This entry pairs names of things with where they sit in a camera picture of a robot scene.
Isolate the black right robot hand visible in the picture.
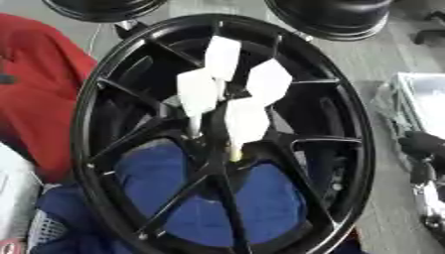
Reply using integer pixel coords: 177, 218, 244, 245
396, 130, 445, 186

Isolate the black round wheel rim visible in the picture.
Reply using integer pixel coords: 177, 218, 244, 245
262, 0, 396, 43
40, 0, 171, 24

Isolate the black spoked wheel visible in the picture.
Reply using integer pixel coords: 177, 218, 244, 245
70, 13, 377, 254

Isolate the black office chair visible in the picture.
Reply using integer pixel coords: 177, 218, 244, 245
411, 9, 445, 46

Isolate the person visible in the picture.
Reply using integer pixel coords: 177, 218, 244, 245
0, 12, 101, 185

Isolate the white bag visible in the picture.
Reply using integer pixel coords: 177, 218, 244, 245
0, 141, 46, 243

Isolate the thin white cable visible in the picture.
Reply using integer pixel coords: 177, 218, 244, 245
86, 23, 104, 56

